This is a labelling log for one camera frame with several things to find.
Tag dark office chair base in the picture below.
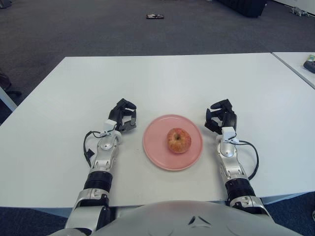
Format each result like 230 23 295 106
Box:
0 71 22 97

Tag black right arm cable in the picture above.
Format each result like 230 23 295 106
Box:
237 140 259 181

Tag red yellow apple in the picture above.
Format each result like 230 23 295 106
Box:
167 127 192 154

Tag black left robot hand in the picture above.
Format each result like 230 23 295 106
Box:
108 98 137 132

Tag black furniture block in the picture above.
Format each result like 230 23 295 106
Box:
216 0 268 18

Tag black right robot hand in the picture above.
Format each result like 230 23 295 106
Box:
204 98 238 135

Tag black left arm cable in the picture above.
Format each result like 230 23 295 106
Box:
83 130 109 168

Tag pink round plate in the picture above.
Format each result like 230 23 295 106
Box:
143 114 204 171

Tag grey robot torso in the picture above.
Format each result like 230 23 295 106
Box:
91 199 315 236

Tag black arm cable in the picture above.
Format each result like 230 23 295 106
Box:
237 140 259 181
83 130 109 168

